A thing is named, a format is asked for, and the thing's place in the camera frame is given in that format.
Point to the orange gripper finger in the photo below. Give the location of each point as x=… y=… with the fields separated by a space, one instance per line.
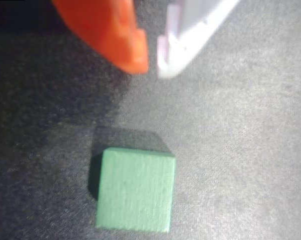
x=108 y=27

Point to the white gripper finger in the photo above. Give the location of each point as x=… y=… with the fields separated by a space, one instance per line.
x=190 y=32

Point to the green wooden cube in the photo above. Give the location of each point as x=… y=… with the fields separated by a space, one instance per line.
x=136 y=190

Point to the black table mat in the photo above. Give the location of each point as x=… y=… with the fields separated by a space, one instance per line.
x=240 y=150

